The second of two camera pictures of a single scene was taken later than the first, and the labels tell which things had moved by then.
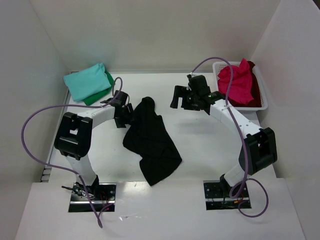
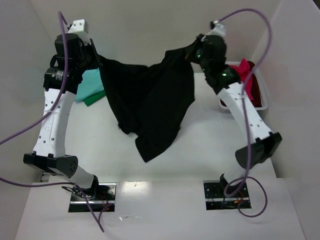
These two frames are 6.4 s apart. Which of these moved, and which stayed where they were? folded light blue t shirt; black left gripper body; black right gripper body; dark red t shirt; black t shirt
Moved: black left gripper body; black right gripper body; black t shirt
Stayed: folded light blue t shirt; dark red t shirt
